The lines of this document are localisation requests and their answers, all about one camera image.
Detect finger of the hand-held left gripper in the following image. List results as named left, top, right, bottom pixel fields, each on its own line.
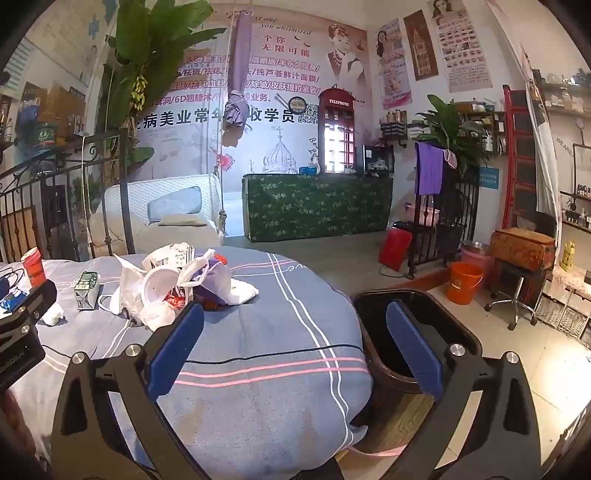
left=25, top=280, right=58, bottom=329

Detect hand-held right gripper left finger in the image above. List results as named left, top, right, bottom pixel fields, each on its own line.
left=51, top=302, right=206, bottom=480

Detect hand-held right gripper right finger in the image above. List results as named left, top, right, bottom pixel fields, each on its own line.
left=383, top=299, right=542, bottom=480

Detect white tissue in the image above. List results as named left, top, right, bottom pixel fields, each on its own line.
left=41, top=302, right=65, bottom=326

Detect dark trash bin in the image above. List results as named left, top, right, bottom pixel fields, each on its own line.
left=353, top=288, right=485, bottom=455

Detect green white milk carton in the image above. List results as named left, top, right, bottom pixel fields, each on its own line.
left=74, top=271, right=103, bottom=311

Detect white plastic bowl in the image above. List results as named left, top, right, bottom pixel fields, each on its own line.
left=141, top=269, right=180, bottom=306

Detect white plastic bag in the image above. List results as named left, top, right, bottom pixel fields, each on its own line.
left=111, top=242, right=259, bottom=330

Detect purple packet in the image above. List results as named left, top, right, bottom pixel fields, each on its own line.
left=198, top=260, right=228, bottom=288

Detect red paper cup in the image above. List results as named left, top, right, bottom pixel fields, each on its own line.
left=21, top=247, right=47, bottom=288

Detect orange bucket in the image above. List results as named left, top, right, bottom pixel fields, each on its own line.
left=445, top=261, right=485, bottom=305

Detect red bag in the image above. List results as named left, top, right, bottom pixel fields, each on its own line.
left=379, top=227, right=413, bottom=278

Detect pink basin with metal bowl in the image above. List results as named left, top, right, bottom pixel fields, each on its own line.
left=460, top=240, right=494, bottom=273

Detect beige cushion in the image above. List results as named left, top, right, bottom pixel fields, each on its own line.
left=157, top=213, right=208, bottom=227

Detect white swing chair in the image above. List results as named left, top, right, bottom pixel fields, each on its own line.
left=90, top=173, right=227, bottom=252

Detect grey blue pillow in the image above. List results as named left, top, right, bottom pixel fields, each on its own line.
left=148, top=186, right=202, bottom=221

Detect orange patterned stool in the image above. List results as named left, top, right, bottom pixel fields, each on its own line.
left=488, top=227, right=557, bottom=273

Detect black metal rack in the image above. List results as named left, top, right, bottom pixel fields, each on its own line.
left=406, top=164, right=481, bottom=280

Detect white storage baskets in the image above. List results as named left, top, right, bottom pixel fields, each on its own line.
left=536, top=272, right=591, bottom=342

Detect green floral cabinet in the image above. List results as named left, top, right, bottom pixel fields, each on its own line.
left=243, top=173, right=394, bottom=243

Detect purple towel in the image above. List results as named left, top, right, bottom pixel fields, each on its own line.
left=414, top=141, right=446, bottom=196

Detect yellow bottle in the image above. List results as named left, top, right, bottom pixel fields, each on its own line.
left=560, top=240, right=578, bottom=273

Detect cardboard boxes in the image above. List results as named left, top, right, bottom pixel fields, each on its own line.
left=21, top=83, right=86, bottom=134

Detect yellow banana bunch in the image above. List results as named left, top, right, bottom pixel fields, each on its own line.
left=130, top=74, right=148, bottom=109

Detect green potted plant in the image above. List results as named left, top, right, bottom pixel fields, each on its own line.
left=411, top=95, right=492, bottom=171

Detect white roll-up banner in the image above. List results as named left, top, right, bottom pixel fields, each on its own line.
left=519, top=44, right=566, bottom=232

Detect red ladder shelf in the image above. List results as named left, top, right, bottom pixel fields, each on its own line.
left=502, top=84, right=539, bottom=232

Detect red telephone booth cabinet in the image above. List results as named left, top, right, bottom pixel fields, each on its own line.
left=318, top=87, right=356, bottom=175

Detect banana plant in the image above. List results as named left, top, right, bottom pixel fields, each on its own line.
left=99, top=0, right=227, bottom=162

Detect black iron bed frame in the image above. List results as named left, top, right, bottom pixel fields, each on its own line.
left=0, top=128, right=137, bottom=264

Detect black picture frame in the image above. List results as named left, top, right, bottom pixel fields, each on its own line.
left=362, top=144, right=395, bottom=174

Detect wall shelf with bottles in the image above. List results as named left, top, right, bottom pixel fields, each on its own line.
left=381, top=108, right=411, bottom=148

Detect wooden wall shelf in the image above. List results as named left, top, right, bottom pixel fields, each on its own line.
left=462, top=99, right=506, bottom=153

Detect large wall banner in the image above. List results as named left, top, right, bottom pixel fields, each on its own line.
left=134, top=4, right=370, bottom=174

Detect pink wall poster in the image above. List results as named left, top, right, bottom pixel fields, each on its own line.
left=376, top=18, right=413, bottom=110

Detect eyebrow chart wall poster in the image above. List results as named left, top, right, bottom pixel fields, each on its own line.
left=431, top=0, right=494, bottom=93

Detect brown tower wall poster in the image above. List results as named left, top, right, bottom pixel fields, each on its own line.
left=403, top=10, right=438, bottom=81

